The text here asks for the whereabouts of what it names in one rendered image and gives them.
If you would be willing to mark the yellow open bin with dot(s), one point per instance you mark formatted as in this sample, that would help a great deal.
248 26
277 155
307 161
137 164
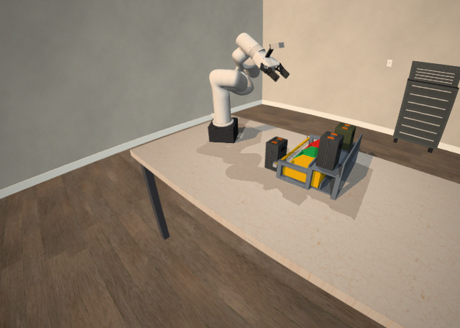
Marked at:
303 160

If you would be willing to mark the grey metal shelf rack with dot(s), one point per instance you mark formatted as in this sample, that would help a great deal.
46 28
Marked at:
333 181

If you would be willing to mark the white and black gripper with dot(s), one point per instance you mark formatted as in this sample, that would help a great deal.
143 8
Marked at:
266 64

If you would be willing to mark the green open bin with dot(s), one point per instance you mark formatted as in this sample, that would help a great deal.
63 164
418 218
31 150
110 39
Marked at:
310 151

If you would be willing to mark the red bin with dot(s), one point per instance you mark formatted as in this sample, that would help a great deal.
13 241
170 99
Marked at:
314 144

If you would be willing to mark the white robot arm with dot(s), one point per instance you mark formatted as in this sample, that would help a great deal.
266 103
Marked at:
236 80

